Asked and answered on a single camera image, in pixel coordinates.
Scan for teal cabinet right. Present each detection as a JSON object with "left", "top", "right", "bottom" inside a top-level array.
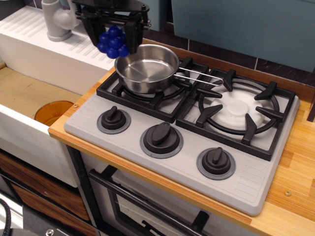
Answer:
[{"left": 172, "top": 0, "right": 315, "bottom": 72}]

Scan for teal cabinet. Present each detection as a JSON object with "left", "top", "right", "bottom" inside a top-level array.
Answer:
[
  {"left": 172, "top": 0, "right": 315, "bottom": 72},
  {"left": 140, "top": 0, "right": 168, "bottom": 31}
]

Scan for wooden drawer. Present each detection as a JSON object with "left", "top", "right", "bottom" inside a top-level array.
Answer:
[
  {"left": 0, "top": 150, "right": 89, "bottom": 220},
  {"left": 12, "top": 184, "right": 97, "bottom": 236}
]

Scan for blue toy blueberry cluster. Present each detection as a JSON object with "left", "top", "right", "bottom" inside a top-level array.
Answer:
[{"left": 96, "top": 26, "right": 129, "bottom": 59}]

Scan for black left burner grate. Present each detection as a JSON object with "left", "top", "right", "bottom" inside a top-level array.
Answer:
[{"left": 96, "top": 57, "right": 209, "bottom": 123}]

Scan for black right burner grate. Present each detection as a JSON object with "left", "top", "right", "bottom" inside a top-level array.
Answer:
[{"left": 176, "top": 69, "right": 296, "bottom": 161}]

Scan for black braided cable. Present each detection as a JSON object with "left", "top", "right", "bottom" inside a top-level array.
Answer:
[{"left": 0, "top": 198, "right": 12, "bottom": 236}]

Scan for upper wooden drawer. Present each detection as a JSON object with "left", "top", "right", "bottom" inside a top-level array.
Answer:
[{"left": 0, "top": 150, "right": 89, "bottom": 220}]

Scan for black burner grate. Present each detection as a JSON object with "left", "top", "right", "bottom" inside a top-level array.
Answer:
[
  {"left": 96, "top": 57, "right": 209, "bottom": 123},
  {"left": 176, "top": 69, "right": 296, "bottom": 161}
]

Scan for grey toy faucet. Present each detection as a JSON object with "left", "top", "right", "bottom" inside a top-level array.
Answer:
[{"left": 41, "top": 0, "right": 79, "bottom": 42}]

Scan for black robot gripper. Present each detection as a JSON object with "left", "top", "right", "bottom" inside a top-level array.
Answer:
[{"left": 73, "top": 0, "right": 151, "bottom": 54}]

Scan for black left stove knob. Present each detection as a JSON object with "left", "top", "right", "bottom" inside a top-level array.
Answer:
[{"left": 97, "top": 106, "right": 131, "bottom": 135}]

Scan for grey toy stove top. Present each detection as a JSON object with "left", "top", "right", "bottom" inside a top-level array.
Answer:
[{"left": 63, "top": 46, "right": 300, "bottom": 217}]

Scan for black stove knob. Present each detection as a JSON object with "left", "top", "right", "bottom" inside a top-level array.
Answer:
[
  {"left": 97, "top": 106, "right": 131, "bottom": 135},
  {"left": 140, "top": 121, "right": 184, "bottom": 159},
  {"left": 196, "top": 147, "right": 236, "bottom": 180}
]

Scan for black middle stove knob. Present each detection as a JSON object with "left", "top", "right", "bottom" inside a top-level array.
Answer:
[{"left": 140, "top": 121, "right": 184, "bottom": 159}]

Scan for lower wooden drawer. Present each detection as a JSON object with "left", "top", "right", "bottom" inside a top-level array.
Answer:
[{"left": 12, "top": 184, "right": 97, "bottom": 236}]

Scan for oven door with handle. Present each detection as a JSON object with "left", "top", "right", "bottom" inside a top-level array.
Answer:
[{"left": 81, "top": 153, "right": 254, "bottom": 236}]

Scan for stainless steel pan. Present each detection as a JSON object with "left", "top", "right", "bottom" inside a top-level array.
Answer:
[{"left": 115, "top": 44, "right": 224, "bottom": 94}]

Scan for white toy sink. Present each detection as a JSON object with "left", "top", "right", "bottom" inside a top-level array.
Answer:
[{"left": 0, "top": 6, "right": 114, "bottom": 187}]

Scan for black right stove knob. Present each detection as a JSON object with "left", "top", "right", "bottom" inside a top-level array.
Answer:
[{"left": 196, "top": 147, "right": 236, "bottom": 180}]

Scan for teal cabinet left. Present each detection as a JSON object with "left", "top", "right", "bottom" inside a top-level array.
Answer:
[{"left": 140, "top": 0, "right": 168, "bottom": 31}]

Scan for white right burner plate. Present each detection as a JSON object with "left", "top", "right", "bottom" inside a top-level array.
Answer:
[{"left": 203, "top": 88, "right": 273, "bottom": 130}]

